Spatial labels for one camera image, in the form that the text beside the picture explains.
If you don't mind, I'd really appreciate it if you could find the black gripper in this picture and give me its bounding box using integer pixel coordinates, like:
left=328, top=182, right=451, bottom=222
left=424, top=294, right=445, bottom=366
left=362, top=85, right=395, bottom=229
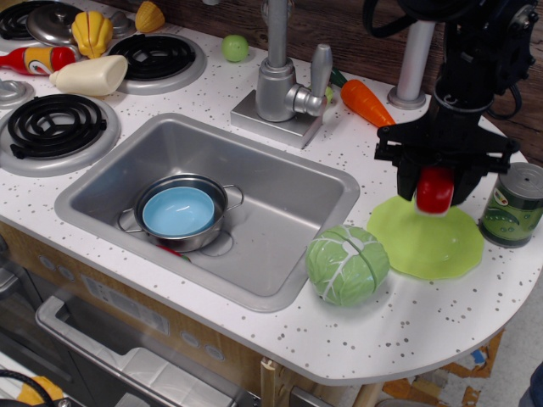
left=375, top=96, right=520, bottom=206

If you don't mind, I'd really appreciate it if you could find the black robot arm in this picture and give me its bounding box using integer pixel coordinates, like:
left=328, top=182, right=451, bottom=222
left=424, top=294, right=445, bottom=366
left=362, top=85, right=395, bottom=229
left=362, top=1, right=539, bottom=216

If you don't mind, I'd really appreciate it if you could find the light green plastic plate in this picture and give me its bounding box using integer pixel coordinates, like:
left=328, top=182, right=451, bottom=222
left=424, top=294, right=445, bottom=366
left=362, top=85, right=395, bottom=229
left=367, top=197, right=484, bottom=280

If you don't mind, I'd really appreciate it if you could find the green pea can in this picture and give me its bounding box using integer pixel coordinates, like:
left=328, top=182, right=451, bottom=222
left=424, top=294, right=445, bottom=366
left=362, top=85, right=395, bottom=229
left=479, top=162, right=542, bottom=248

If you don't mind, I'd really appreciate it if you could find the orange toy carrot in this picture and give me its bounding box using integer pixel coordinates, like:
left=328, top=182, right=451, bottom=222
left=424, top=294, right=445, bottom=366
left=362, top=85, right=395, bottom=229
left=330, top=68, right=395, bottom=128

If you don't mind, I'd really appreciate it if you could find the green toy cabbage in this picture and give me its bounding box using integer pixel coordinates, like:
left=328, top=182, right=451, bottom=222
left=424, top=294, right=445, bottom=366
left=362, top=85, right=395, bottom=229
left=305, top=225, right=390, bottom=307

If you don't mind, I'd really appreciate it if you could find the grey metal pole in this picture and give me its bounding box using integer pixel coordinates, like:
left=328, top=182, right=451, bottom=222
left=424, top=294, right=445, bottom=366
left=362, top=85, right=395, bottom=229
left=388, top=21, right=436, bottom=110

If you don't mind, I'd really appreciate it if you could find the silver metal sink basin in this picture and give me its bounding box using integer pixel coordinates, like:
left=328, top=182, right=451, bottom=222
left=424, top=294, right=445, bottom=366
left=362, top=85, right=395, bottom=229
left=55, top=114, right=360, bottom=312

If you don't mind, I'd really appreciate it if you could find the silver toy faucet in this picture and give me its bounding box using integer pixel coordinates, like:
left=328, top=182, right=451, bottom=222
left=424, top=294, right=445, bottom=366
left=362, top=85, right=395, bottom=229
left=231, top=0, right=333, bottom=148

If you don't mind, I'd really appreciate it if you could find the small green toy apple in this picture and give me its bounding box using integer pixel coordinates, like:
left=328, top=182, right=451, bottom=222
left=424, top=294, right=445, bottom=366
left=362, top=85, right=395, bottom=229
left=221, top=35, right=249, bottom=63

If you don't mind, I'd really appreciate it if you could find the light blue plastic bowl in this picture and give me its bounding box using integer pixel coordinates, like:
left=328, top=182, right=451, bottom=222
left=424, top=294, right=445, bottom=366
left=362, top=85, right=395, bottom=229
left=141, top=187, right=215, bottom=237

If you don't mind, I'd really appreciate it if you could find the red toy chili pepper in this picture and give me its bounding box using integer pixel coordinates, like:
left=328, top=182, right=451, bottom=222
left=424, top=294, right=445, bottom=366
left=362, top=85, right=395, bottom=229
left=157, top=245, right=192, bottom=263

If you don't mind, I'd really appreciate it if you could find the rear black stove burner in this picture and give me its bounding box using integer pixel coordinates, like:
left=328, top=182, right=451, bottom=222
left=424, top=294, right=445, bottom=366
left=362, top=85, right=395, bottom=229
left=109, top=34, right=206, bottom=96

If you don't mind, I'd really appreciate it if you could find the black stove burner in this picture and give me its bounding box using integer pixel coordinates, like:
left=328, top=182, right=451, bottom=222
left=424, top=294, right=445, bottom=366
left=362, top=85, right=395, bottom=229
left=109, top=34, right=206, bottom=96
left=1, top=94, right=120, bottom=177

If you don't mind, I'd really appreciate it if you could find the small steel pot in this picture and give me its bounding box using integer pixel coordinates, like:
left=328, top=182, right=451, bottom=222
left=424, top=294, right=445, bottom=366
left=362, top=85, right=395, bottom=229
left=117, top=174, right=244, bottom=252

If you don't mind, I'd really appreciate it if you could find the yellow toy corn piece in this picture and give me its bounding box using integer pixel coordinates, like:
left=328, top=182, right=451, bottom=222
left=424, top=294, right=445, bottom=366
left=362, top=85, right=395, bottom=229
left=135, top=1, right=165, bottom=33

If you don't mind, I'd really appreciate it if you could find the grey stove knob rear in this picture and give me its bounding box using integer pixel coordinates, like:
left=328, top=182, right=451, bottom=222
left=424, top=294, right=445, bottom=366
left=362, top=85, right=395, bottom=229
left=109, top=11, right=137, bottom=39

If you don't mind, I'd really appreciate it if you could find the grey stove knob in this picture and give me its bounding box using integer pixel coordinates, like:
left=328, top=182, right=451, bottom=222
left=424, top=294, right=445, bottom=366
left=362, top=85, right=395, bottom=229
left=109, top=11, right=137, bottom=39
left=0, top=81, right=35, bottom=109

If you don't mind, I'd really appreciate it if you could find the cream toy mayonnaise bottle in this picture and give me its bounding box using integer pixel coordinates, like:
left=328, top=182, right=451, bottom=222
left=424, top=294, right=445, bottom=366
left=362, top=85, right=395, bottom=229
left=49, top=55, right=128, bottom=97

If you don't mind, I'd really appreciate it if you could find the yellow toy bell pepper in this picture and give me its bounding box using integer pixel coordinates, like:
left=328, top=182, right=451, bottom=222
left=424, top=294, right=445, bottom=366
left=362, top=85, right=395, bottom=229
left=71, top=10, right=114, bottom=59

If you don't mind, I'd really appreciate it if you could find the front black stove burner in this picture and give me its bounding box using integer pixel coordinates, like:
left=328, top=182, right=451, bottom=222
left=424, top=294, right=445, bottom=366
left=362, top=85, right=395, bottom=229
left=1, top=94, right=120, bottom=177

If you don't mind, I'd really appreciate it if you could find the silver pot lid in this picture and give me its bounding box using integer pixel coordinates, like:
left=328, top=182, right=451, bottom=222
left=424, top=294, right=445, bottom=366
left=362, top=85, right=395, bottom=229
left=26, top=2, right=81, bottom=46

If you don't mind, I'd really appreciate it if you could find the red toy ketchup bottle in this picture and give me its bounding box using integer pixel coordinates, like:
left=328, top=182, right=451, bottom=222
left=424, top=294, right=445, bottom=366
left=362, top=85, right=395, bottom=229
left=1, top=47, right=76, bottom=75

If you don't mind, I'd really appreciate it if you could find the far left black burner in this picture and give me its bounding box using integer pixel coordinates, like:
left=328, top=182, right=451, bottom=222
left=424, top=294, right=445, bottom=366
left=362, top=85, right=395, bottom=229
left=1, top=1, right=57, bottom=41

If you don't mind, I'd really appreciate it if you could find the yellow object at bottom left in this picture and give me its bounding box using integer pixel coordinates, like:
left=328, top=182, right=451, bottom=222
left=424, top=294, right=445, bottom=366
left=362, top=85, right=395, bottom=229
left=17, top=376, right=64, bottom=406

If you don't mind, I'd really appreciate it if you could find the silver oven door handle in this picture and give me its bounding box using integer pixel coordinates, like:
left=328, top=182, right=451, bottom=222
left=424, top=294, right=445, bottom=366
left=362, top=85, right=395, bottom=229
left=36, top=296, right=260, bottom=406

